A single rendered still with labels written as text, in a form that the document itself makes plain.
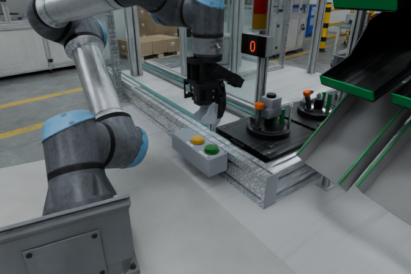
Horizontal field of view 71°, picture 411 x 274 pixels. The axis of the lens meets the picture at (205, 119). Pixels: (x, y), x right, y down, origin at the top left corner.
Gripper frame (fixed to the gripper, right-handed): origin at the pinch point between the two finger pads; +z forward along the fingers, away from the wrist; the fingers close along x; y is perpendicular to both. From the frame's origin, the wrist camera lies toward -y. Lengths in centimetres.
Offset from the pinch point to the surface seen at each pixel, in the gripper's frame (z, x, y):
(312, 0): -4, -678, -973
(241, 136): 6.8, -0.8, -11.3
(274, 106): -2.4, 3.5, -20.1
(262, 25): -23.6, -15.4, -31.6
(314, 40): -5, -61, -129
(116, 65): -1, -81, -1
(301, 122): 6.7, 3.2, -35.4
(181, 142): 8.6, -10.7, 4.1
